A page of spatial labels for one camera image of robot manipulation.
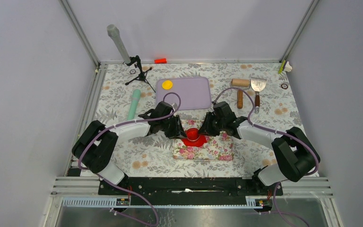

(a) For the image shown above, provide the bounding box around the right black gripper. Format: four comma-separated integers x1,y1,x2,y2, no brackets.
197,112,226,137

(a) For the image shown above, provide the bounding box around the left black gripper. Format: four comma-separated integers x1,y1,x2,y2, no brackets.
160,115,187,140

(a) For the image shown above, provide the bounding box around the clear round cutter cup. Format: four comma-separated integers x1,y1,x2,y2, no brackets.
186,128,200,142

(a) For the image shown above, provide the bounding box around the red dough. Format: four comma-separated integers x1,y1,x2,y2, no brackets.
182,135,207,147

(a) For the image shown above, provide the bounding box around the floral tray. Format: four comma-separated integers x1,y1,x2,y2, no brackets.
171,131,234,161

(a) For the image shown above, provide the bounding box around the wooden dough roller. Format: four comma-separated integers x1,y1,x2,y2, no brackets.
231,79,251,109

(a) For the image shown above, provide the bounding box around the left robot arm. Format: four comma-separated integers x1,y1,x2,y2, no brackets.
71,101,187,194

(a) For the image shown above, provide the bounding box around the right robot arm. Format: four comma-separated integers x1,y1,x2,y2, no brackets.
199,102,320,195

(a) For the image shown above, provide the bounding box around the yellow dough disc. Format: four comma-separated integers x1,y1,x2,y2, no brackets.
161,80,173,90

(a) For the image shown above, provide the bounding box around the metal dough scraper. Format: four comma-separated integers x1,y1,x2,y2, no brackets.
251,77,267,114

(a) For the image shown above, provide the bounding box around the purple tray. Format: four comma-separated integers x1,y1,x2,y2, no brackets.
156,77,212,110

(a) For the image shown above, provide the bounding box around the floral table mat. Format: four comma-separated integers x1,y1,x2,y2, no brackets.
84,62,320,179

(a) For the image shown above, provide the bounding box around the mint green rolling pin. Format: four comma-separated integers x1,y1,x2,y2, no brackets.
127,89,141,120

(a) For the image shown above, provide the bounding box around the black mini tripod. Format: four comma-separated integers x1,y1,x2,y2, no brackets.
125,55,156,92

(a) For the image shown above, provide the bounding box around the orange red block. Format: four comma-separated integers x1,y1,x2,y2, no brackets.
154,58,167,64

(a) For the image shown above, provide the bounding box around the white green clip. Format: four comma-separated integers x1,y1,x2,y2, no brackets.
278,60,293,74

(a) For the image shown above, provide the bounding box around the grey microphone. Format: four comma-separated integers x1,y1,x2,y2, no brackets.
107,24,131,64

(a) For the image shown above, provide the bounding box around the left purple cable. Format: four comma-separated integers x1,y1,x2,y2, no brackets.
77,92,182,227

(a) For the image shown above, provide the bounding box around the purple cable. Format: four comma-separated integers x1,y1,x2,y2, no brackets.
77,92,182,227
212,87,320,227

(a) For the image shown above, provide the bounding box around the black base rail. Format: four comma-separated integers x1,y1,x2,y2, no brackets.
98,177,283,206

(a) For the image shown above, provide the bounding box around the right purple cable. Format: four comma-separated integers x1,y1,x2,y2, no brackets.
212,87,320,227

